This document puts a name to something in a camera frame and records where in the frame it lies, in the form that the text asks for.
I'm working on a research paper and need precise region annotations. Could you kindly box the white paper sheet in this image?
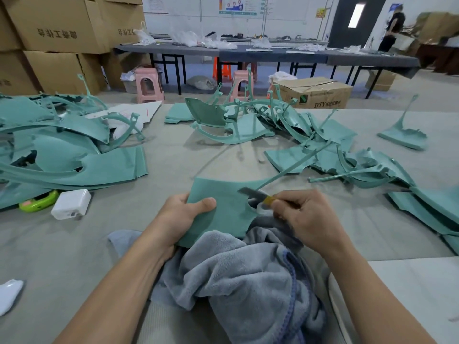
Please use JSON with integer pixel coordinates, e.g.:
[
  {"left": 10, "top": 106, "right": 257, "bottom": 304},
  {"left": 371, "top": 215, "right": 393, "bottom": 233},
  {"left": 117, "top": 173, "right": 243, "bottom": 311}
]
[{"left": 86, "top": 101, "right": 164, "bottom": 140}]

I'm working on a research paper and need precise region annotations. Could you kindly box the person's right hand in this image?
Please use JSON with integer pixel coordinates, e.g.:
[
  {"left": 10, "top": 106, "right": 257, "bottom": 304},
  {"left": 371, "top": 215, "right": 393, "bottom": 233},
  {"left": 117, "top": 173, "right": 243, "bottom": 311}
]
[{"left": 270, "top": 188, "right": 354, "bottom": 258}]

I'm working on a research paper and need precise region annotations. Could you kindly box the white foam sheet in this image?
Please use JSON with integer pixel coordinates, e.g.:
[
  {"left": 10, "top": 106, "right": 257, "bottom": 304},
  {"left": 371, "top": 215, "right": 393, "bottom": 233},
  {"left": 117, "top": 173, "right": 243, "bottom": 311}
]
[{"left": 328, "top": 256, "right": 459, "bottom": 344}]

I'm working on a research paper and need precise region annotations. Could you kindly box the colourful wall poster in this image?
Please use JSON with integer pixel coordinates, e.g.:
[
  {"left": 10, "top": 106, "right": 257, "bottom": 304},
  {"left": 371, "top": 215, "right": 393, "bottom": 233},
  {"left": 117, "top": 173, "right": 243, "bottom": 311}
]
[{"left": 219, "top": 0, "right": 261, "bottom": 16}]

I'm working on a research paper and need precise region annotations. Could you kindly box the white power adapter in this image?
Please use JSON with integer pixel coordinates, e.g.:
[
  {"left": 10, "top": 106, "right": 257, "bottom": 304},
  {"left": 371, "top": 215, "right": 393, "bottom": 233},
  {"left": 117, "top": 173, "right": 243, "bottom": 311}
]
[{"left": 51, "top": 188, "right": 93, "bottom": 221}]

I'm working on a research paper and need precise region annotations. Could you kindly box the heap of clear plastic bags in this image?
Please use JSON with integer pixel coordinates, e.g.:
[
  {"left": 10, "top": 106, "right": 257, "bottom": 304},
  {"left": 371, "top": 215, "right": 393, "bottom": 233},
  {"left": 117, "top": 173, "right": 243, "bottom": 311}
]
[{"left": 135, "top": 29, "right": 238, "bottom": 51}]

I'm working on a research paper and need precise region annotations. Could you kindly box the white oval plastic piece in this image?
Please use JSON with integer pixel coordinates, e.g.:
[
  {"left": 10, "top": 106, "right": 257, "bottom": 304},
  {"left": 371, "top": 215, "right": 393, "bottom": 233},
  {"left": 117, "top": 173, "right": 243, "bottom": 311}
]
[{"left": 0, "top": 279, "right": 25, "bottom": 317}]

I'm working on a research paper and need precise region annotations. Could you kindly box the single green plastic part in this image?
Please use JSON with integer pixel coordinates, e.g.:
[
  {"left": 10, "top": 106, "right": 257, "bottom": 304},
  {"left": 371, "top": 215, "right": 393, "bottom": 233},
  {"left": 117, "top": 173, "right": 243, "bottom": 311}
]
[{"left": 178, "top": 140, "right": 331, "bottom": 248}]

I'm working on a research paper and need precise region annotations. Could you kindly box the long grey work table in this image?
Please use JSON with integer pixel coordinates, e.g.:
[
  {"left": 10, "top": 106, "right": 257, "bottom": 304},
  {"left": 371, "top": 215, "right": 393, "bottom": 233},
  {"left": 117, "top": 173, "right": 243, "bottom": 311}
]
[{"left": 115, "top": 43, "right": 421, "bottom": 99}]

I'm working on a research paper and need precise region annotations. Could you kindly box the pink plastic stool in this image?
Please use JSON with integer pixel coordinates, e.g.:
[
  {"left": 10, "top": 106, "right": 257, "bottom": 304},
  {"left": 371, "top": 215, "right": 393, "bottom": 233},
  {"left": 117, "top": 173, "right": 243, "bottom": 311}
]
[
  {"left": 133, "top": 66, "right": 165, "bottom": 104},
  {"left": 229, "top": 70, "right": 254, "bottom": 102}
]

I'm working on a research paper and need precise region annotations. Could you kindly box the brown cardboard box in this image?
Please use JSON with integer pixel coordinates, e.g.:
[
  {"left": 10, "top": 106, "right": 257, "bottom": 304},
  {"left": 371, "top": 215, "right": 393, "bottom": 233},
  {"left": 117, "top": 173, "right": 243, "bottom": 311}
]
[{"left": 271, "top": 77, "right": 354, "bottom": 110}]

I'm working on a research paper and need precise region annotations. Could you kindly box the person's left forearm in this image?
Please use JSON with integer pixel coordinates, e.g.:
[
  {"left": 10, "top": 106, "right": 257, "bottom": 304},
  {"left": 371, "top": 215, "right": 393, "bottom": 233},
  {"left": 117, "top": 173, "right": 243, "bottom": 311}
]
[{"left": 54, "top": 236, "right": 176, "bottom": 344}]

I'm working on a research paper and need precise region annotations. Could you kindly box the person's left hand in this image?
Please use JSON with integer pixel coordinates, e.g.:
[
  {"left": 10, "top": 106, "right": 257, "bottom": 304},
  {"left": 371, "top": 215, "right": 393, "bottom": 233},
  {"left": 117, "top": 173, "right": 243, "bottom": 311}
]
[{"left": 147, "top": 193, "right": 218, "bottom": 261}]

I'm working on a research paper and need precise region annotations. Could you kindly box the yellow-handled deburring knife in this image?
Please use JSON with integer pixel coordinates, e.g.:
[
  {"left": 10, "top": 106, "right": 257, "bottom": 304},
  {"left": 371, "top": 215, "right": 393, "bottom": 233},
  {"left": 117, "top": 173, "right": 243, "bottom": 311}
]
[{"left": 238, "top": 185, "right": 277, "bottom": 207}]

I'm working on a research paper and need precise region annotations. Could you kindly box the orange object under table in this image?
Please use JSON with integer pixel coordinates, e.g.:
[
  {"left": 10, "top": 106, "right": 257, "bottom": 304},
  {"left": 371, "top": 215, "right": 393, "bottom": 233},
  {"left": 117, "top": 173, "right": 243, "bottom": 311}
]
[{"left": 212, "top": 56, "right": 232, "bottom": 83}]

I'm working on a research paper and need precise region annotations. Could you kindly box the dark door with window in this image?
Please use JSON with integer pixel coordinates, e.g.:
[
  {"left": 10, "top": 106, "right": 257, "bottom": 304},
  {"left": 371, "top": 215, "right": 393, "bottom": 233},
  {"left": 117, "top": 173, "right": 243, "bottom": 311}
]
[{"left": 328, "top": 0, "right": 388, "bottom": 49}]

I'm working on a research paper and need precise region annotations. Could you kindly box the green and yellow gadget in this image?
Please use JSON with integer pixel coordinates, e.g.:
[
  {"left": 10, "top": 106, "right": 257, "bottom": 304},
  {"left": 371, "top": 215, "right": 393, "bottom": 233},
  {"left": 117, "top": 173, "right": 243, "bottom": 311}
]
[{"left": 19, "top": 190, "right": 62, "bottom": 214}]

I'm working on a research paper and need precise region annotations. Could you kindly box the person's right forearm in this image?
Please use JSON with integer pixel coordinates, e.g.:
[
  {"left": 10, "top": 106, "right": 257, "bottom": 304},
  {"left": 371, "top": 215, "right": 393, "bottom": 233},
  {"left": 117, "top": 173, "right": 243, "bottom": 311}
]
[{"left": 326, "top": 243, "right": 454, "bottom": 344}]

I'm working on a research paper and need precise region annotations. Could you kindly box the stack of brown cardboard boxes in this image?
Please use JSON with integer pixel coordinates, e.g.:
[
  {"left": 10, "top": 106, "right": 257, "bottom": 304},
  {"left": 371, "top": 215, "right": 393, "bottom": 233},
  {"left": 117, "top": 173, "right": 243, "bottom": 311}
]
[{"left": 0, "top": 0, "right": 146, "bottom": 96}]

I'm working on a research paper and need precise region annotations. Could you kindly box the grey-blue wiping cloth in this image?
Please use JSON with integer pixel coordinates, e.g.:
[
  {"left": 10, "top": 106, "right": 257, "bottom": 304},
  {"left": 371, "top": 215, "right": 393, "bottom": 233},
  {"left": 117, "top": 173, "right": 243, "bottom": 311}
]
[{"left": 108, "top": 217, "right": 329, "bottom": 344}]

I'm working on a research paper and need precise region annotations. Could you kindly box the pile of green plastic parts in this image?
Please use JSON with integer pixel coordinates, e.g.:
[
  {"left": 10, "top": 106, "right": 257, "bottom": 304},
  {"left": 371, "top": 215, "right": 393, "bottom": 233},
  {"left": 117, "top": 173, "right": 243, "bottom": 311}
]
[{"left": 0, "top": 65, "right": 459, "bottom": 257}]

